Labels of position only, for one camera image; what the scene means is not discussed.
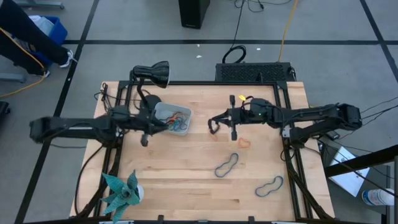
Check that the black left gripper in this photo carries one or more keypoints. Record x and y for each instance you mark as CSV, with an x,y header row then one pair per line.
x,y
147,123

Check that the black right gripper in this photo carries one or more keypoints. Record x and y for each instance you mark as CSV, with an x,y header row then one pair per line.
x,y
241,115

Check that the red rubber band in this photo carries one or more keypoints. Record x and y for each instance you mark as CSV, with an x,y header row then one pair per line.
x,y
172,119

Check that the green rubber band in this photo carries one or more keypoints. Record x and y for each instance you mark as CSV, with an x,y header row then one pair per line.
x,y
174,127

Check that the orange rubber band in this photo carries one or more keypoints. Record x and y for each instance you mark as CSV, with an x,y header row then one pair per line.
x,y
178,117
239,143

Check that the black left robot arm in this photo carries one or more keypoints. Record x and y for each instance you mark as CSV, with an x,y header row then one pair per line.
x,y
77,126

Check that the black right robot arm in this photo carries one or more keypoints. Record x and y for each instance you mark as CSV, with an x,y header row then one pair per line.
x,y
311,115

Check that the white plastic bin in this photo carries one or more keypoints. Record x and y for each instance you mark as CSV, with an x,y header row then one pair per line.
x,y
174,107

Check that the black perforated computer case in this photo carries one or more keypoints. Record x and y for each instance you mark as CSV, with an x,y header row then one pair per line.
x,y
248,72

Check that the black desk lamp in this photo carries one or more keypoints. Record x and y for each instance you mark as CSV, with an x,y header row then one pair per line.
x,y
154,73

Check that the white plant pot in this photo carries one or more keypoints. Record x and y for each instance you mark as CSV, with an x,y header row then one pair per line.
x,y
140,193

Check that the teal artificial plant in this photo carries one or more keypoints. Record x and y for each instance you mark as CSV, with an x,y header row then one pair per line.
x,y
122,194

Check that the small black power adapter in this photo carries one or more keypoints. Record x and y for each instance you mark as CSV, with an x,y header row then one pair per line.
x,y
332,135

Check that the black computer tower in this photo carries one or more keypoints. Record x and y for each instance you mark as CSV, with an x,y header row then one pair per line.
x,y
192,14

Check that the blue plastic crate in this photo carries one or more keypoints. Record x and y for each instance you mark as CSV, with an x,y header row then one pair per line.
x,y
59,32

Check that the black metal beam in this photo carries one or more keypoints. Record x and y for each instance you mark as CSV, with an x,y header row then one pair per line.
x,y
357,163

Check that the white paper sheet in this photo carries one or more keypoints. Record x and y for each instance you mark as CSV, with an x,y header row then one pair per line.
x,y
351,182

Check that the white paper packaging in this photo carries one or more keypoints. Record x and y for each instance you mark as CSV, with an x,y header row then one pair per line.
x,y
43,26

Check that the grey metal furniture foot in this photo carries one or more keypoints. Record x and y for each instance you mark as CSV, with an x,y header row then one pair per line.
x,y
12,77
40,4

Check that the black equipment base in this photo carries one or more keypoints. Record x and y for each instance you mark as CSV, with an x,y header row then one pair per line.
x,y
3,108

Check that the white plastic bottle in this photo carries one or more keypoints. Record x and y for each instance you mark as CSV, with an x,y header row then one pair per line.
x,y
377,197

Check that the person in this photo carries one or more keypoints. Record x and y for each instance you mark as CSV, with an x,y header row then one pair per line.
x,y
18,25

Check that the black aluminium table frame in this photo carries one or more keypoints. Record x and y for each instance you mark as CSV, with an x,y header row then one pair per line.
x,y
217,83

